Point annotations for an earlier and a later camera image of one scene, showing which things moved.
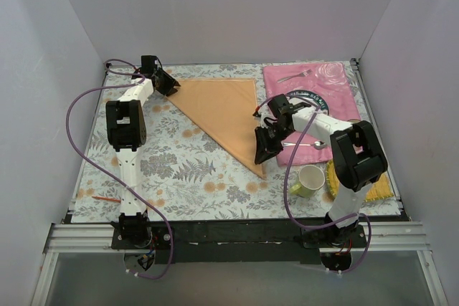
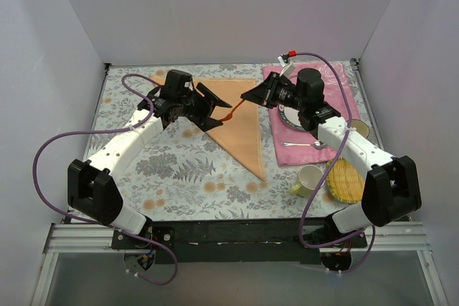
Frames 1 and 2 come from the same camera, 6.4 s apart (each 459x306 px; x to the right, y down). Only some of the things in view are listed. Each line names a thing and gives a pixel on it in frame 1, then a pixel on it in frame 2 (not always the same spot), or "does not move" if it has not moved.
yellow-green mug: x=310 y=178 does not move
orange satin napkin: x=227 y=110 does not move
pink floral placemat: x=330 y=80 does not move
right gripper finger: x=267 y=143 -> x=257 y=94
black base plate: x=234 y=241 does not move
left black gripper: x=162 y=81 -> x=200 y=106
